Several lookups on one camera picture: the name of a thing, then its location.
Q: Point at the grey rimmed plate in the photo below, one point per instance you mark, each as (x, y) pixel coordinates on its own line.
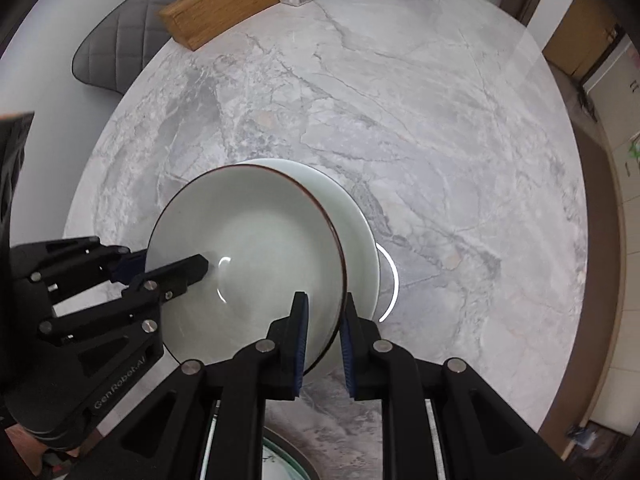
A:
(297, 460)

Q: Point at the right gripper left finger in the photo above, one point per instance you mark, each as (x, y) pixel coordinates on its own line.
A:
(207, 421)

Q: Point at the white wall cabinet unit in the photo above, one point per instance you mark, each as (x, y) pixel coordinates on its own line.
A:
(615, 95)

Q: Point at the wooden tissue box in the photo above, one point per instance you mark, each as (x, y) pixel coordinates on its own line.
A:
(193, 23)

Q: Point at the teal floral plate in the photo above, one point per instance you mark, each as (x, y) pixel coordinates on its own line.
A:
(275, 466)

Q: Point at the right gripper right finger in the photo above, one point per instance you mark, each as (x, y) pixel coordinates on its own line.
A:
(439, 420)

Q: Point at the floral patterned small bowl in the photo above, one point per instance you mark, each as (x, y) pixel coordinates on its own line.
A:
(199, 220)

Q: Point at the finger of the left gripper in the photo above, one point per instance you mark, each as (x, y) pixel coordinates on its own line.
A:
(127, 266)
(170, 281)

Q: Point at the grey quilted chair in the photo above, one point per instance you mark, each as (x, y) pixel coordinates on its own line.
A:
(121, 45)

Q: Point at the medium white bowl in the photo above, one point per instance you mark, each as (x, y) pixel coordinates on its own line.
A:
(350, 219)

